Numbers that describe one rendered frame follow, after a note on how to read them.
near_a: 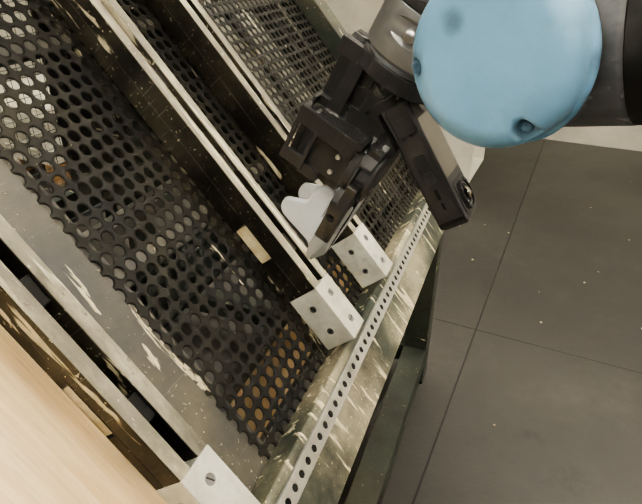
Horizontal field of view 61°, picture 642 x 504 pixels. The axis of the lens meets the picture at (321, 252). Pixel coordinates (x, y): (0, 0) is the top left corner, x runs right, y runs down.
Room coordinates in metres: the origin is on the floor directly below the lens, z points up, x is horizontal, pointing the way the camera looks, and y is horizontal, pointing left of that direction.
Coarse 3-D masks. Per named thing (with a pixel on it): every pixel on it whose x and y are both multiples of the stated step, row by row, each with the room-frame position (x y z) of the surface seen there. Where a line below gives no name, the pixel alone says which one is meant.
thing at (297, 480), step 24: (408, 240) 1.25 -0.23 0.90; (384, 288) 1.02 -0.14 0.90; (384, 312) 0.96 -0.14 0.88; (360, 336) 0.85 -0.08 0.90; (360, 360) 0.80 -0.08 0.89; (336, 384) 0.72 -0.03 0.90; (336, 408) 0.68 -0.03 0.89; (312, 432) 0.61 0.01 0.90; (312, 456) 0.57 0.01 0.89; (288, 480) 0.52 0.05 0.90
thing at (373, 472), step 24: (432, 264) 1.68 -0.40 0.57; (432, 288) 1.67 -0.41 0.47; (432, 312) 1.72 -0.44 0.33; (408, 336) 1.70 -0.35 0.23; (408, 360) 1.61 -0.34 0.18; (408, 384) 1.48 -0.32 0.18; (384, 408) 1.36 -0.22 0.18; (408, 408) 1.38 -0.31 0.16; (384, 432) 1.26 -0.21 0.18; (384, 456) 1.16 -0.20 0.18; (360, 480) 1.07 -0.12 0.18; (384, 480) 1.07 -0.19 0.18
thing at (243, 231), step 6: (240, 228) 0.90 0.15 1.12; (246, 228) 0.89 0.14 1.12; (240, 234) 0.90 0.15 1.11; (246, 234) 0.89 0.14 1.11; (252, 234) 0.89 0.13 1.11; (246, 240) 0.89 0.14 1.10; (252, 240) 0.89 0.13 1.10; (252, 246) 0.89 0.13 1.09; (258, 246) 0.88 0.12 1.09; (258, 252) 0.89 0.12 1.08; (264, 252) 0.88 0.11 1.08; (258, 258) 0.89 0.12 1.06; (264, 258) 0.88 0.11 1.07; (270, 258) 0.88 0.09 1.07
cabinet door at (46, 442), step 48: (0, 336) 0.49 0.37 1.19; (0, 384) 0.45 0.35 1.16; (48, 384) 0.47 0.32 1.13; (0, 432) 0.41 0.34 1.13; (48, 432) 0.43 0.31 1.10; (96, 432) 0.46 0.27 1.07; (0, 480) 0.37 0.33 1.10; (48, 480) 0.39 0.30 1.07; (96, 480) 0.41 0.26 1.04; (144, 480) 0.44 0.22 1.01
